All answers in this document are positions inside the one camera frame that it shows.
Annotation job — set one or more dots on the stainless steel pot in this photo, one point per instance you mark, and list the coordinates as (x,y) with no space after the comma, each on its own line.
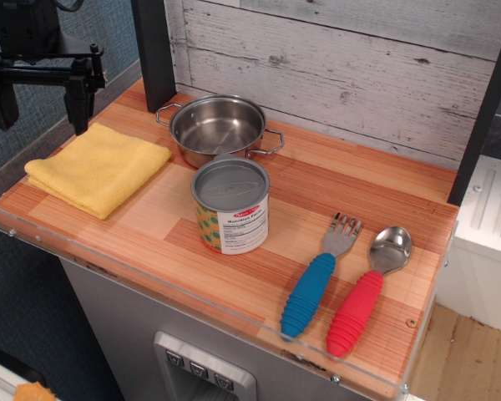
(219,124)

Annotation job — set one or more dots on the grey toy food can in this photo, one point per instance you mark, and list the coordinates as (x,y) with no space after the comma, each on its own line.
(232,204)

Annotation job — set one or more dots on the black vertical post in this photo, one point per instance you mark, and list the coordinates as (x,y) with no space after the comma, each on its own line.
(478,136)
(155,57)

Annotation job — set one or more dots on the red handled spoon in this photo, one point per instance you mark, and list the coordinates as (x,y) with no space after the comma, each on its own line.
(389,252)

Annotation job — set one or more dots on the black vertical post left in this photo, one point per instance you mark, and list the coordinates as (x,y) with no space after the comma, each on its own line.
(155,57)

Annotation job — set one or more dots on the clear acrylic table guard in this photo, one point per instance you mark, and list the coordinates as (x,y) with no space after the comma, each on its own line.
(152,244)

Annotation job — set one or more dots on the silver dispenser panel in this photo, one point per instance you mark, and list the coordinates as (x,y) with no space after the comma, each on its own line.
(190,373)

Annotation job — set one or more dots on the blue handled fork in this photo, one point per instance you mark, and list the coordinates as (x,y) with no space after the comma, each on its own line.
(305,298)

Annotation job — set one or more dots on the grey toy fridge cabinet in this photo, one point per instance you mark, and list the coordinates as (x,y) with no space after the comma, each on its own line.
(125,320)

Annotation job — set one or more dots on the orange object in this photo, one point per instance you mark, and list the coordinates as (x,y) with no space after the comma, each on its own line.
(33,392)

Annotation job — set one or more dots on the black vertical post right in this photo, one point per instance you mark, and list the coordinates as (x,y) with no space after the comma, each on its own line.
(478,136)

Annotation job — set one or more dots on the yellow folded cloth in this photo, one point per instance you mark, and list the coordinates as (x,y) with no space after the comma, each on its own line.
(99,170)

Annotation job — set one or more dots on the white toy sink unit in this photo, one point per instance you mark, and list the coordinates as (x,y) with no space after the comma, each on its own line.
(469,283)

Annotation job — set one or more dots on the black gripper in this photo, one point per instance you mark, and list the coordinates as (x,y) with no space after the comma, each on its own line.
(30,32)

